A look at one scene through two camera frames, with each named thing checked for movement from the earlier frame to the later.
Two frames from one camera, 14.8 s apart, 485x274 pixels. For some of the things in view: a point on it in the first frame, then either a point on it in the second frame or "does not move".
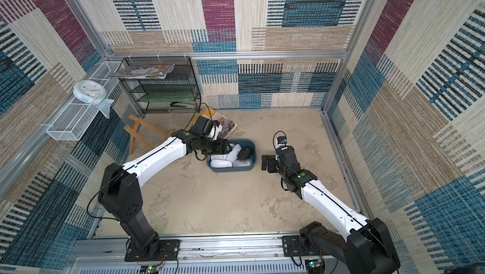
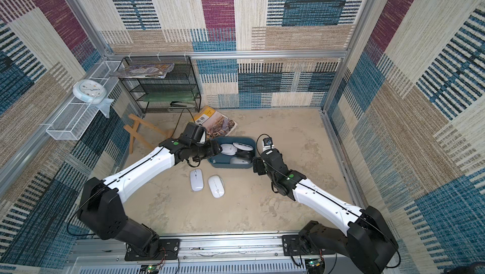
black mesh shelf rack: [178, 93] does not move
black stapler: [179, 105] does not move
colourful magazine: [158, 71] does not move
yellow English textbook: [228, 125] does not move
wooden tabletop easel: [136, 136] does not move
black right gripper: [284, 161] → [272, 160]
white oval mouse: [221, 163] → [216, 187]
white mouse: [232, 155] → [196, 178]
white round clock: [89, 91] does not move
